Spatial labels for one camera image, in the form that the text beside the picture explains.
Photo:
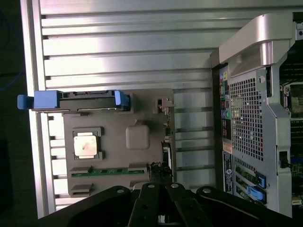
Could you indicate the CPU socket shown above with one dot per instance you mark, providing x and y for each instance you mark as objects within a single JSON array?
[{"x": 296, "y": 99}]

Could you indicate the silver CPU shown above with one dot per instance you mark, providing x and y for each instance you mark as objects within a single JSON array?
[{"x": 85, "y": 145}]

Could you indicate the blue slot cover latch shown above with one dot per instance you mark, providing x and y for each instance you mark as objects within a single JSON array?
[
  {"x": 254, "y": 192},
  {"x": 261, "y": 180}
]

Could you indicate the green motherboard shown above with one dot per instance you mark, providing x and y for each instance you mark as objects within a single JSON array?
[{"x": 297, "y": 165}]

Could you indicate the green RAM stick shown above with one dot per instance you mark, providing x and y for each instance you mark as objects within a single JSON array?
[{"x": 106, "y": 171}]

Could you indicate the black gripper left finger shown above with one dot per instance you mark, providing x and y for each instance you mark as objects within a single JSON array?
[{"x": 146, "y": 205}]

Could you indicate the grey parts rack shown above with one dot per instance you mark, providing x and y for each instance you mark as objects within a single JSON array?
[{"x": 113, "y": 123}]

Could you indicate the open black PC case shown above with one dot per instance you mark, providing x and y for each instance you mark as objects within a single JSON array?
[{"x": 272, "y": 132}]

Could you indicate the hard disk with blue caddy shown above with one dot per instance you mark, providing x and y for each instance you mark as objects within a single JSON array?
[{"x": 82, "y": 101}]

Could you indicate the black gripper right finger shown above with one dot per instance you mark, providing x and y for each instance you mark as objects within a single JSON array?
[{"x": 180, "y": 205}]

